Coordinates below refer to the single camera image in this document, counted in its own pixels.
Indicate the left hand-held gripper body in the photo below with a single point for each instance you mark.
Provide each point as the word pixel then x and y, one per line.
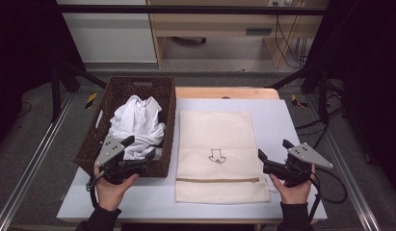
pixel 112 150

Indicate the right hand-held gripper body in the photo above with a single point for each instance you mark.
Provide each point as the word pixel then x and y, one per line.
pixel 306 155

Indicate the white shirt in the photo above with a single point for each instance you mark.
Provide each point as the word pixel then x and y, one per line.
pixel 137 122

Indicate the cream canvas tote bag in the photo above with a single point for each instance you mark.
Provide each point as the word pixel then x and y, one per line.
pixel 218 134

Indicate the brown woven basket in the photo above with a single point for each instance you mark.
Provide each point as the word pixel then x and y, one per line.
pixel 121 86

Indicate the person's right hand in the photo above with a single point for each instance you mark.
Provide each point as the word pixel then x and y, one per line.
pixel 295 194

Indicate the person's left hand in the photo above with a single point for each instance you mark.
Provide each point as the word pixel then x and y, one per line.
pixel 110 194

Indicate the yellow black tape strip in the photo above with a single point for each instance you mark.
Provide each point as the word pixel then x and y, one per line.
pixel 91 100
pixel 295 100

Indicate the black metal stand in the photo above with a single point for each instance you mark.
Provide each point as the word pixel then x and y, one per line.
pixel 323 96
pixel 56 96

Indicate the white cabinet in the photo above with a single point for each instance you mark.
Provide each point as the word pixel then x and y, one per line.
pixel 112 38

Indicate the black curtain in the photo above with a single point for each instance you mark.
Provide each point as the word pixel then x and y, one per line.
pixel 22 48
pixel 369 64

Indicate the light wooden desk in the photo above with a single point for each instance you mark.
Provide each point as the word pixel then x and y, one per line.
pixel 218 27

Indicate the black horizontal bar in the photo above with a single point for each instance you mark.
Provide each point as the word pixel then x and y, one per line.
pixel 186 9

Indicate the aluminium rail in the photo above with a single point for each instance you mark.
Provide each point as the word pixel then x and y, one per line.
pixel 346 160
pixel 31 160

